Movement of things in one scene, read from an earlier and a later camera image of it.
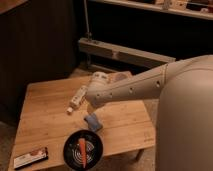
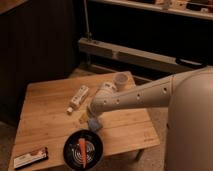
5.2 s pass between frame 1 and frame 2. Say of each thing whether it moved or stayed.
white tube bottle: stayed
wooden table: stayed
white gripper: moved
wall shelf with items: stayed
